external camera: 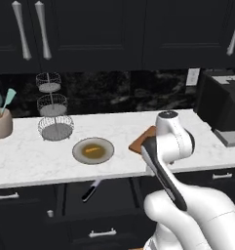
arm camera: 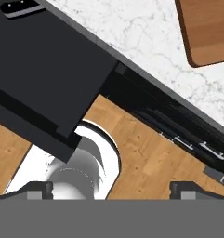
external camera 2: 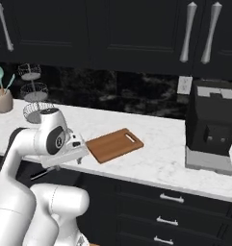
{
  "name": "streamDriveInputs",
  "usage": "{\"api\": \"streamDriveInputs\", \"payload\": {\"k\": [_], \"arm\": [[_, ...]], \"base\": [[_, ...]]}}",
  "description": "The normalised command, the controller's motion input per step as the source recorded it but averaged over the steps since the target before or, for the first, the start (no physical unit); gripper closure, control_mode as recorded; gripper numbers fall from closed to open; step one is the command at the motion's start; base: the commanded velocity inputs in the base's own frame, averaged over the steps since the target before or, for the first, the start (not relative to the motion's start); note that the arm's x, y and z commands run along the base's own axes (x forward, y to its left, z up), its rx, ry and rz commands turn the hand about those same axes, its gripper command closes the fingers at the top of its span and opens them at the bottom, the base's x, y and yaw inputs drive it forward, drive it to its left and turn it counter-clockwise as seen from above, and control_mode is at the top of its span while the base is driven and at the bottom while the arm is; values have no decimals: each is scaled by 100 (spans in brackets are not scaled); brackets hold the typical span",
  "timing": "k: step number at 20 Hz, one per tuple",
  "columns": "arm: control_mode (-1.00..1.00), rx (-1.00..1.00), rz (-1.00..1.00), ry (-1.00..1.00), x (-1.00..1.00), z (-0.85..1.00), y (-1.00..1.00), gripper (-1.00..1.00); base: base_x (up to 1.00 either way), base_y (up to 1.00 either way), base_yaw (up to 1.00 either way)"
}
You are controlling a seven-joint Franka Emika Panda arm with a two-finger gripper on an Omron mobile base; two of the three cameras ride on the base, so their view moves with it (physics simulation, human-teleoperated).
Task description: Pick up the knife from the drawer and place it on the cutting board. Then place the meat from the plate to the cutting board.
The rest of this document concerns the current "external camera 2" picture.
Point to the black drawer front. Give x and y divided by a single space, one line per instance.
204 200
98 182
191 241
197 224

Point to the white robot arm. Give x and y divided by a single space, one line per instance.
14 205

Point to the brown wooden cutting board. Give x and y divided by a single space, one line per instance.
114 145

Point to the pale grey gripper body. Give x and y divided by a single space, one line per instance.
61 157

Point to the teal spatula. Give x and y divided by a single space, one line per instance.
10 82

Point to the beige utensil pot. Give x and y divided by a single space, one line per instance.
2 102

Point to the white wall socket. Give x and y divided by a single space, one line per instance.
185 85

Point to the black coffee machine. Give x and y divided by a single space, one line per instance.
212 128

